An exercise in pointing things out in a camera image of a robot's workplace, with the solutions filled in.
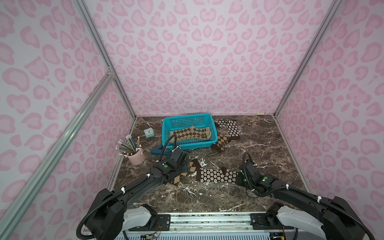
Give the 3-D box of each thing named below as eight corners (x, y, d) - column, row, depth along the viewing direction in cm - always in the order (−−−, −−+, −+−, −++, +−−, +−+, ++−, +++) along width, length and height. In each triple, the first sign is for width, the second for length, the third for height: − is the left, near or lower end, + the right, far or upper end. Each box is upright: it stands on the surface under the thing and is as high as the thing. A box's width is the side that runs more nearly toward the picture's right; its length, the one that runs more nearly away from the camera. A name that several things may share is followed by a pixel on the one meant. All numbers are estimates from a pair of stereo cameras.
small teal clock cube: (146, 139, 108) (145, 137, 107) (144, 131, 113) (143, 129, 111) (155, 136, 110) (154, 134, 108) (153, 129, 114) (152, 126, 113)
